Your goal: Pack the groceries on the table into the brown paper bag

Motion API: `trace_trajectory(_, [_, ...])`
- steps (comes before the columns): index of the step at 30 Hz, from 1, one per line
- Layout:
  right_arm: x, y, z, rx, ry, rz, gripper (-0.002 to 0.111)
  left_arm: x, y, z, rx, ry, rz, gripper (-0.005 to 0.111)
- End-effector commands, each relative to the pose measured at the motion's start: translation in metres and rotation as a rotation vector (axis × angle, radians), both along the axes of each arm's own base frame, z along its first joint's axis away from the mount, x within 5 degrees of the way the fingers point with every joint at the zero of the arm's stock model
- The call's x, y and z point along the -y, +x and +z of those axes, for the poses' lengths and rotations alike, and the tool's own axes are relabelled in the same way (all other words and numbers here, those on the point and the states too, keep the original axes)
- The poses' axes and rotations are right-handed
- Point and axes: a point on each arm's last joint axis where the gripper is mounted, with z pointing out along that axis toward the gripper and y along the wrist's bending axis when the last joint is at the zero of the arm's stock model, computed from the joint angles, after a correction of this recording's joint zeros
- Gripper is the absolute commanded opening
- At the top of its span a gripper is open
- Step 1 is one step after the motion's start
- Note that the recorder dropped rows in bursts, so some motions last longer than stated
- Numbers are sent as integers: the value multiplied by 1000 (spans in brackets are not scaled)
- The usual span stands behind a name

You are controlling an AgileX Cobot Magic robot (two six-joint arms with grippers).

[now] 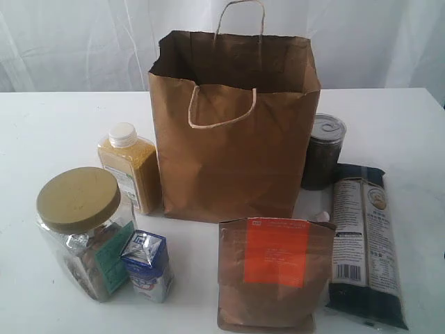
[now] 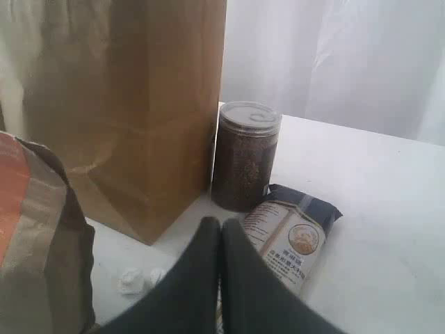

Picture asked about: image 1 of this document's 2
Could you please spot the brown paper shopping bag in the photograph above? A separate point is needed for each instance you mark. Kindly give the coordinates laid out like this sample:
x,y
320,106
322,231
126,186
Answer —
x,y
232,116

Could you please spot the brown pouch orange label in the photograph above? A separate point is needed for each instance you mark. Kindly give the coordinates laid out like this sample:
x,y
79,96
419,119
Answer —
x,y
271,273

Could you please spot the clear can dark grains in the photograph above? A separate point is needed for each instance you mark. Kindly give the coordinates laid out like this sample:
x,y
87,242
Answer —
x,y
323,151

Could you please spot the clear jar gold lid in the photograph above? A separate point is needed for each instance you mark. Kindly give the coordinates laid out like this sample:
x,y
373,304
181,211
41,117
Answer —
x,y
87,221

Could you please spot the yellow millet plastic bottle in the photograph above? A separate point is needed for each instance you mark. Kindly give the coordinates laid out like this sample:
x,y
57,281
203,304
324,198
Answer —
x,y
133,161

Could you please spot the dark noodle packet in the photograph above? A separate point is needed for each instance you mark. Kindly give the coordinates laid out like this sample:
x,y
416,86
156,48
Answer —
x,y
365,278

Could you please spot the blue white milk carton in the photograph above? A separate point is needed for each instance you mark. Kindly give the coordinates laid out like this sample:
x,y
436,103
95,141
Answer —
x,y
145,257

